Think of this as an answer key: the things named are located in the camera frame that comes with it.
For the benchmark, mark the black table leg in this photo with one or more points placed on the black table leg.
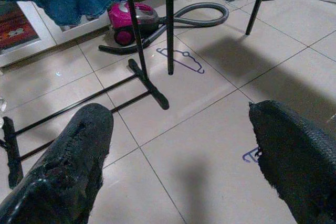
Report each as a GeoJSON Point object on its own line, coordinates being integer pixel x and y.
{"type": "Point", "coordinates": [256, 3]}
{"type": "Point", "coordinates": [170, 24]}

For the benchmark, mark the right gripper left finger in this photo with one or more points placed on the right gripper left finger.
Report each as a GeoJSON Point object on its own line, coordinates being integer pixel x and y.
{"type": "Point", "coordinates": [65, 169]}

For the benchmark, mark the red patterned box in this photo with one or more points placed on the red patterned box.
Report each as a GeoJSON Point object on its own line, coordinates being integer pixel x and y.
{"type": "Point", "coordinates": [15, 30]}

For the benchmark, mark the white glass-door cabinet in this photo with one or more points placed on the white glass-door cabinet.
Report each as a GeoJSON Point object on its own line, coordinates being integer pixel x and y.
{"type": "Point", "coordinates": [44, 30]}

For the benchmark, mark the clothes rack with chrome rail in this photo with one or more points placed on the clothes rack with chrome rail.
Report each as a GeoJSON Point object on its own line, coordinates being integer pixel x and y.
{"type": "Point", "coordinates": [158, 98]}

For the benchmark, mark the purple plastic hanger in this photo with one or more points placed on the purple plastic hanger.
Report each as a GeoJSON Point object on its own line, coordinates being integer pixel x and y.
{"type": "Point", "coordinates": [249, 153]}
{"type": "Point", "coordinates": [189, 66]}

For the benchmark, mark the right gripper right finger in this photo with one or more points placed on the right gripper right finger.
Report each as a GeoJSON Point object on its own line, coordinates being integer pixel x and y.
{"type": "Point", "coordinates": [296, 161]}

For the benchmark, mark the pink vacuum cleaner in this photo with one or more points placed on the pink vacuum cleaner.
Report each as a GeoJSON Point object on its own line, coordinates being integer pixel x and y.
{"type": "Point", "coordinates": [123, 14]}

